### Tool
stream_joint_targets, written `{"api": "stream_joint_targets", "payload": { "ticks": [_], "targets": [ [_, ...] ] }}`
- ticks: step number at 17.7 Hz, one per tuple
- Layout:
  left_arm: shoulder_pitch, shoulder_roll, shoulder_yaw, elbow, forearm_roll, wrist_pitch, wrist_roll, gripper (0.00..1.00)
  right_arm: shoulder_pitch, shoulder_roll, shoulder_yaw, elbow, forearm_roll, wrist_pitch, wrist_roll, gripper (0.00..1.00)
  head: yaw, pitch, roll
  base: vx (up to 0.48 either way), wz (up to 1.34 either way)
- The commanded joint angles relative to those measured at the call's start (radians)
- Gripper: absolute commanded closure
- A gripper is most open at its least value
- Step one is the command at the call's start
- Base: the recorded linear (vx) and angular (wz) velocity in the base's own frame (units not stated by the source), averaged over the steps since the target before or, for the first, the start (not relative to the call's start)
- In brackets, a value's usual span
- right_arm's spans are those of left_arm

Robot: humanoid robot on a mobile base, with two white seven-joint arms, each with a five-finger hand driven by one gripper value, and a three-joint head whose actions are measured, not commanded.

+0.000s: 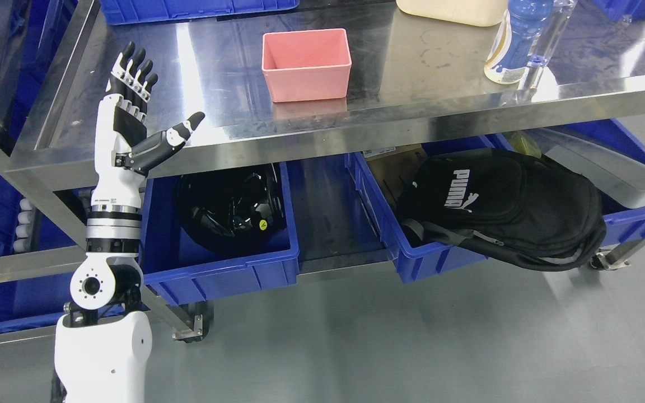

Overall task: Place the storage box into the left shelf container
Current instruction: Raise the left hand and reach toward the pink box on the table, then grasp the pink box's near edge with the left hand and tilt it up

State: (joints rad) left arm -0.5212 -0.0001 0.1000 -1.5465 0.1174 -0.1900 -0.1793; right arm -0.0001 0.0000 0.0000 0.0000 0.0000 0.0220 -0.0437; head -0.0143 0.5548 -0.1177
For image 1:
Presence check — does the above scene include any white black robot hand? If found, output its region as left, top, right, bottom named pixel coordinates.
left=92, top=41, right=205, bottom=208

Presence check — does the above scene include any pink plastic storage box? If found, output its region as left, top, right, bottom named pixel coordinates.
left=261, top=28, right=352, bottom=103

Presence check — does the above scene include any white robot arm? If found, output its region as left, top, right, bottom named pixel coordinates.
left=54, top=43, right=205, bottom=402

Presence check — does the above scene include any stainless steel shelf rack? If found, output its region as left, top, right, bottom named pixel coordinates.
left=0, top=1, right=92, bottom=338

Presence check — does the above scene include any blue bin left lower shelf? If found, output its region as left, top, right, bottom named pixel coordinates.
left=0, top=175, right=72, bottom=332

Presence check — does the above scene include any cardboard box in bin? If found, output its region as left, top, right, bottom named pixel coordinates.
left=362, top=144, right=428, bottom=210

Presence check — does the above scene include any cream plastic container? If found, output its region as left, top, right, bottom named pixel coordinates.
left=396, top=1, right=508, bottom=27

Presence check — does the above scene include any blue bin on cart top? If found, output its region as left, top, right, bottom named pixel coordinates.
left=99, top=1, right=300, bottom=25

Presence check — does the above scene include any black helmet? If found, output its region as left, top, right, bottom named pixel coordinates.
left=174, top=163, right=287, bottom=256

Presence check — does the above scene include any stainless steel cart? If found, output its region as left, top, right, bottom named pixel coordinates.
left=7, top=1, right=645, bottom=282

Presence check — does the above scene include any blue bin with helmet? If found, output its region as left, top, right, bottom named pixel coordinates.
left=141, top=162, right=300, bottom=306

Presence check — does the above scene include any blue-capped drink bottle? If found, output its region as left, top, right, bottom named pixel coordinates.
left=483, top=1, right=553, bottom=85

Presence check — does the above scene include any black Puma backpack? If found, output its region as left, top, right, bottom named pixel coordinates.
left=396, top=148, right=607, bottom=272

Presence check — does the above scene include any clear plastic bottle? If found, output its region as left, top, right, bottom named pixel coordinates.
left=518, top=1, right=577, bottom=90

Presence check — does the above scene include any blue bin with backpack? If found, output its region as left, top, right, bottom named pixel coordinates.
left=344, top=120, right=645, bottom=283

